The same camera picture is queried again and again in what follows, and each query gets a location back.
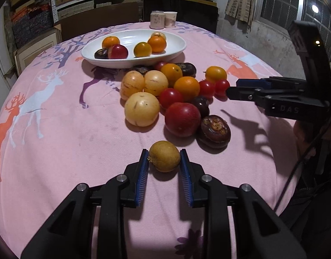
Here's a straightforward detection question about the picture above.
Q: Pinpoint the right hand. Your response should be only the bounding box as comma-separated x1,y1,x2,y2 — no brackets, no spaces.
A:
293,120,331,155

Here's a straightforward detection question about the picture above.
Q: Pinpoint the dark red plum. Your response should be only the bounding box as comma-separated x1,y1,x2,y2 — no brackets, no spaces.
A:
108,44,129,59

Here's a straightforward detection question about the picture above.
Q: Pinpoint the yellow-orange round fruit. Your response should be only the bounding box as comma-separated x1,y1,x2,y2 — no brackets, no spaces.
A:
120,70,145,101

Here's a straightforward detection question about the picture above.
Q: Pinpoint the black chair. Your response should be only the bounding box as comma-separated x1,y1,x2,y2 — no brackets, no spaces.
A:
143,0,219,33

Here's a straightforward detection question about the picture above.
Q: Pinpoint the patterned dark chestnut fruit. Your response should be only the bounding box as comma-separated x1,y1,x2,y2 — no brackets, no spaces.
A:
197,115,231,149

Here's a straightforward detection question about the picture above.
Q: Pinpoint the small orange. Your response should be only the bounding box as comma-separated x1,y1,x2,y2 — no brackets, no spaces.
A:
161,63,183,88

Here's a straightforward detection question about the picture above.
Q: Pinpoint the framed picture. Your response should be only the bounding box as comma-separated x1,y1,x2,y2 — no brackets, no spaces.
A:
14,26,62,76

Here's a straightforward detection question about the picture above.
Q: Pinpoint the pink paper cup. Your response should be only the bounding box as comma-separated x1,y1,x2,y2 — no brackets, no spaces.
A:
164,11,177,28

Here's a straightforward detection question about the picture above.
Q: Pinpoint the yellow round fruit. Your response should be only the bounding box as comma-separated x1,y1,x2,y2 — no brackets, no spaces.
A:
144,70,169,96

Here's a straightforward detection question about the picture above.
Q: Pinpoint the pink drink can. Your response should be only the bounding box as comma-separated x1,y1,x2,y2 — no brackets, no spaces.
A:
150,11,165,29

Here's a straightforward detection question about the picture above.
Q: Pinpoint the white oval plate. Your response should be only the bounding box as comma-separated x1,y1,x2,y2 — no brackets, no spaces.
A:
81,29,187,68

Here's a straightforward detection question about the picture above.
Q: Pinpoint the red cherry tomato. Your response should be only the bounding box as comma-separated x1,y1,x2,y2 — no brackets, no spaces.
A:
215,79,230,97

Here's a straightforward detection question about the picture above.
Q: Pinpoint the window at right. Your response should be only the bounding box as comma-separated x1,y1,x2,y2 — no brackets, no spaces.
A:
255,0,331,60

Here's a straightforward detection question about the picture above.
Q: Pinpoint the pink deer tablecloth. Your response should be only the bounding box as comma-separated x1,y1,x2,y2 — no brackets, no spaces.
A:
0,22,298,258

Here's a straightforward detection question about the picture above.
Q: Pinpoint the beige checked curtain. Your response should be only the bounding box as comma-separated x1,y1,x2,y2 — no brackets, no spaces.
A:
225,0,258,29

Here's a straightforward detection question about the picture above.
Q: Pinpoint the speckled yellow passion fruit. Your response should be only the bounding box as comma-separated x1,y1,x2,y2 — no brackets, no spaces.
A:
151,31,167,40

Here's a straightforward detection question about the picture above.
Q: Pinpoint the dark wooden chair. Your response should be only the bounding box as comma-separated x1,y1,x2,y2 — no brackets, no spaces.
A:
59,2,139,41

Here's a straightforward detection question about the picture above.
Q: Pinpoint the small brown longan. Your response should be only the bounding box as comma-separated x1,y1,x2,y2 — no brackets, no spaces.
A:
148,140,181,172

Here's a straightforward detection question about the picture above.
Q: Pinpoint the large orange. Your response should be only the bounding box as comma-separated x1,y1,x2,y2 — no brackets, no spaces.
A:
147,36,167,53

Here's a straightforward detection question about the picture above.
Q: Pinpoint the dark purple water chestnut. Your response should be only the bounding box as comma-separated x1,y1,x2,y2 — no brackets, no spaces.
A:
176,63,197,78

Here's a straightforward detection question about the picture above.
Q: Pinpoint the pale yellow fruit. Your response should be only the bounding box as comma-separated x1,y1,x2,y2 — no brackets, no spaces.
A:
124,92,160,127

